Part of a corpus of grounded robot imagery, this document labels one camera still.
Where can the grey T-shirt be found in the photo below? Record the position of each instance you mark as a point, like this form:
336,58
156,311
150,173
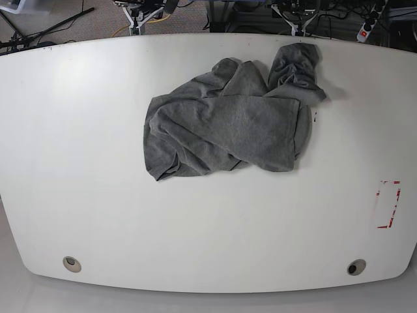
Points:
231,116

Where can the red tape rectangle marking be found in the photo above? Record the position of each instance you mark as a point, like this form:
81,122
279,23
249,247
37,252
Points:
387,198

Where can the white power strip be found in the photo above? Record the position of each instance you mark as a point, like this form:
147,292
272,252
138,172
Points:
371,20

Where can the black tripod stand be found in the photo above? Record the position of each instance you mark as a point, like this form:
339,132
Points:
21,42

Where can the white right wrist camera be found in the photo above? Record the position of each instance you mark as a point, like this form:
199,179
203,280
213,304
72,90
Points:
139,15

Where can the left table cable grommet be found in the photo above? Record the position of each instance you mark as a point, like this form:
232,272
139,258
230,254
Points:
72,264

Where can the table cable grommet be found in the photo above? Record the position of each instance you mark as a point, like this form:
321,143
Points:
356,267
72,264

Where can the right table cable grommet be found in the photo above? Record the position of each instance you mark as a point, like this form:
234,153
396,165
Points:
356,267

